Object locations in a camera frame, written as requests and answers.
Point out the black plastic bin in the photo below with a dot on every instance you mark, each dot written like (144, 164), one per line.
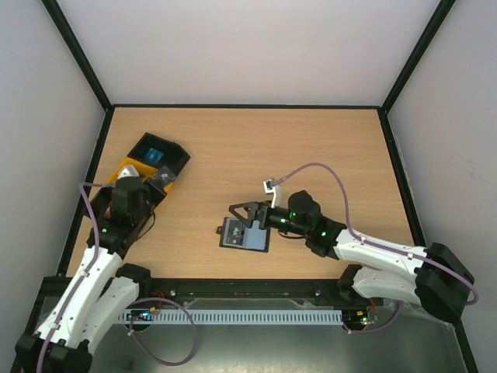
(101, 201)
(174, 155)

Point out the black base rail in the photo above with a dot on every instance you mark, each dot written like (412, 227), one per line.
(248, 289)

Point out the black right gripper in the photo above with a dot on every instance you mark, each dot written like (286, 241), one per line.
(259, 214)

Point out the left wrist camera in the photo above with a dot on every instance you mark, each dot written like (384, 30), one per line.
(127, 171)

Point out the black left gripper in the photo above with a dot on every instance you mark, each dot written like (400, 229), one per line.
(145, 186)

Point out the black frame post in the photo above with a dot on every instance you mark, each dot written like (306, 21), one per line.
(68, 35)
(436, 20)

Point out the black frame post right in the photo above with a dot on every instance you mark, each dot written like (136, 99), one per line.
(436, 20)

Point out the blue card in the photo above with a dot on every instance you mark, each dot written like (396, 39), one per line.
(153, 155)

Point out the black plastic bin near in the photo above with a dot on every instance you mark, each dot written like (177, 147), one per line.
(101, 201)

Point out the black plastic bin far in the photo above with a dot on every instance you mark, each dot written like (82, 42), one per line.
(174, 155)

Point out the black card holder wallet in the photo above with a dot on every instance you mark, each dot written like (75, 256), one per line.
(255, 239)

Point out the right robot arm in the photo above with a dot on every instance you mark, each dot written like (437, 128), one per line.
(328, 238)

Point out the yellow plastic bin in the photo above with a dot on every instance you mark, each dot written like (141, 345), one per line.
(145, 171)

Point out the black VIP card in holder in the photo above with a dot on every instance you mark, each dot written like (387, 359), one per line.
(233, 233)

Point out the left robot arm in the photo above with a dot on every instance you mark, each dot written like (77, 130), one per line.
(67, 339)

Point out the black frame post left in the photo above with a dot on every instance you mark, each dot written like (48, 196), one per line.
(68, 35)

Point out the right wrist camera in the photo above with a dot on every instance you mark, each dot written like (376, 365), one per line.
(272, 188)

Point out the black vip card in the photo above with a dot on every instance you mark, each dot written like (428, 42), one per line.
(233, 233)
(162, 177)

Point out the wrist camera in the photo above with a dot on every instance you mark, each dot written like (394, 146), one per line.
(272, 188)
(127, 171)

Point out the grey slotted cable duct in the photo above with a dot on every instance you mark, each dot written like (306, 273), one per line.
(235, 317)

